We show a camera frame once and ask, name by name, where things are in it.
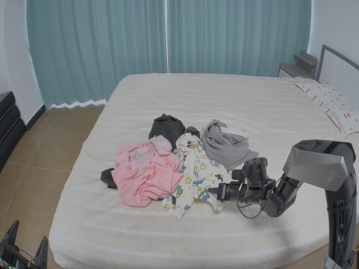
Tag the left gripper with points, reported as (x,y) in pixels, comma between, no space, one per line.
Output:
(16,265)

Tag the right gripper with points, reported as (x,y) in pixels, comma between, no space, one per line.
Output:
(232,192)

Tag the white printed pyjama top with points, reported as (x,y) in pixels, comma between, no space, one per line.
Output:
(193,172)

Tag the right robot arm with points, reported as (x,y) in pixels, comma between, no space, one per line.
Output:
(308,164)

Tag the pink garment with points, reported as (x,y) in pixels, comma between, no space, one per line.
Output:
(145,175)

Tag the black garment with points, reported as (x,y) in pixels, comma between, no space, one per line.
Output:
(165,126)

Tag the bed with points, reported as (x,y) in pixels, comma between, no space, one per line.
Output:
(196,99)

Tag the dark grey garment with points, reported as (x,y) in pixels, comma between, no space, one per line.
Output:
(108,178)

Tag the black chest of drawers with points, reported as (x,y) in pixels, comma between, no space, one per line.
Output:
(11,122)

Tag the white printed pillow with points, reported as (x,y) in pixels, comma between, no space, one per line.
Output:
(331,99)

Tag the grey bedside table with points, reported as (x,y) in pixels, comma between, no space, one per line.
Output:
(289,69)

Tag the blue-green curtain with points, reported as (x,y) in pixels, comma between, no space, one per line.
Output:
(98,38)
(238,24)

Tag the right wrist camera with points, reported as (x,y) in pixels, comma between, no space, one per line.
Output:
(237,176)

